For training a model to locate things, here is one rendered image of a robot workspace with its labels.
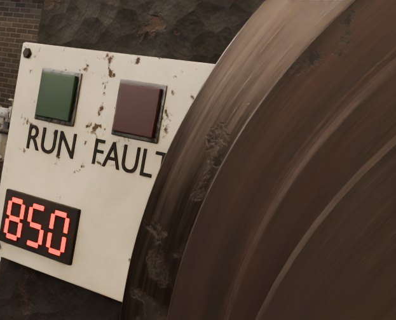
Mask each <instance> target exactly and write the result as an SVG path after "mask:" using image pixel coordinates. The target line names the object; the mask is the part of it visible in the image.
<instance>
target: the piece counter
mask: <svg viewBox="0 0 396 320"><path fill-rule="evenodd" d="M12 202H15V203H18V204H21V205H22V207H21V211H20V218H21V219H23V218H24V210H25V205H23V204H22V202H23V200H21V199H17V198H14V197H13V199H12V201H9V203H8V210H7V215H9V216H10V217H9V219H7V218H6V221H5V226H4V232H5V233H7V232H8V224H9V220H13V221H15V222H19V221H20V218H17V217H14V216H11V215H10V213H11V205H12ZM33 208H35V209H38V210H41V211H44V206H40V205H38V204H34V205H33ZM33 208H31V207H30V208H29V215H28V219H27V221H29V222H31V219H32V211H33ZM55 215H58V216H61V217H64V218H66V216H67V214H66V213H64V212H61V211H57V210H55V214H51V219H50V226H49V228H51V229H52V228H53V224H54V219H55ZM30 226H31V227H34V228H37V229H41V225H39V224H36V223H33V222H31V224H30ZM68 226H69V219H68V218H66V219H65V225H64V233H67V230H68ZM21 230H22V223H18V230H17V236H14V235H12V234H9V233H7V234H6V237H7V238H10V239H13V240H15V241H16V240H17V237H20V234H21ZM43 232H44V231H43V230H40V232H39V239H38V243H34V242H32V241H29V240H27V245H29V246H33V247H35V248H38V244H41V243H42V239H43ZM51 235H52V233H48V238H47V242H46V247H49V252H50V253H53V254H55V255H58V256H60V251H61V252H64V249H65V242H66V238H65V237H62V244H61V248H60V251H58V250H54V249H52V248H50V243H51Z"/></svg>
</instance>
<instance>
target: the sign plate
mask: <svg viewBox="0 0 396 320"><path fill-rule="evenodd" d="M214 66H215V64H211V63H200V62H190V61H183V60H173V59H167V58H156V57H146V56H140V55H129V54H123V53H113V52H106V51H96V50H86V49H79V48H69V47H63V46H52V45H47V44H36V43H24V44H23V47H22V54H21V59H20V66H19V71H18V78H17V86H16V90H15V97H14V102H13V110H12V114H11V121H10V128H9V133H8V141H7V145H6V152H5V157H4V164H3V172H2V176H1V183H0V257H3V258H6V259H8V260H11V261H14V262H16V263H20V264H22V265H25V266H27V267H30V268H32V269H36V270H38V271H40V272H44V273H45V274H49V275H51V276H54V277H57V278H59V279H62V280H64V281H67V282H70V283H72V284H75V285H78V286H80V287H83V288H86V289H88V290H91V291H94V292H96V293H100V294H101V295H105V296H107V297H110V298H113V299H115V300H118V301H120V302H122V301H123V293H124V289H125V283H126V277H127V273H128V268H129V264H130V259H131V256H132V251H133V246H134V243H135V239H136V236H137V232H138V229H139V225H140V221H141V219H142V215H143V212H144V209H145V207H146V203H147V200H148V197H149V195H150V192H151V189H152V187H153V184H154V181H155V179H156V176H157V174H158V172H159V169H160V166H161V164H162V162H163V159H164V157H165V155H166V153H167V150H168V148H169V146H170V144H171V142H172V140H173V138H174V136H175V134H176V132H177V130H178V128H179V125H180V123H181V122H182V120H183V118H184V116H185V114H186V112H187V111H188V109H189V107H190V105H191V103H192V101H193V100H194V98H195V96H196V94H197V93H198V91H199V90H200V88H201V86H202V84H203V83H204V82H205V80H206V78H207V77H208V75H209V74H210V72H211V70H212V69H213V68H214ZM43 71H45V72H53V73H58V74H66V75H71V76H77V77H78V79H77V83H76V91H75V95H74V101H73V106H72V113H71V120H70V122H66V121H60V120H56V119H50V118H47V117H41V116H36V115H35V112H36V105H37V100H38V93H39V86H40V81H41V74H42V72H43ZM121 83H127V84H135V85H140V86H148V87H153V88H161V89H162V93H161V100H160V107H159V111H158V118H157V122H156V129H155V132H154V138H146V137H140V136H137V135H131V134H127V133H121V132H117V131H113V124H114V118H115V113H116V106H117V102H118V95H119V88H120V84H121ZM13 197H14V198H17V199H21V200H23V202H22V204H23V205H25V210H24V218H23V219H21V218H20V211H21V207H22V205H21V204H18V203H15V202H12V205H11V213H10V215H11V216H14V217H17V218H20V221H19V222H15V221H13V220H9V224H8V232H7V233H9V234H12V235H14V236H17V230H18V223H22V230H21V234H20V237H17V240H16V241H15V240H13V239H10V238H7V237H6V234H7V233H5V232H4V226H5V221H6V218H7V219H9V217H10V216H9V215H7V210H8V203H9V201H12V199H13ZM34 204H38V205H40V206H44V211H41V210H38V209H35V208H33V205H34ZM30 207H31V208H33V211H32V219H31V222H33V223H36V224H39V225H41V229H37V228H34V227H31V226H30V224H31V222H29V221H27V219H28V215H29V208H30ZM55 210H57V211H61V212H64V213H66V214H67V216H66V218H68V219H69V226H68V230H67V233H64V225H65V219H66V218H64V217H61V216H58V215H55V219H54V224H53V228H52V229H51V228H49V226H50V219H51V214H55ZM40 230H43V231H44V232H43V239H42V243H41V244H38V248H35V247H33V246H29V245H27V240H29V241H32V242H34V243H38V239H39V232H40ZM48 233H52V235H51V243H50V248H52V249H54V250H58V251H60V248H61V244H62V237H65V238H66V242H65V249H64V252H61V251H60V256H58V255H55V254H53V253H50V252H49V247H46V242H47V238H48Z"/></svg>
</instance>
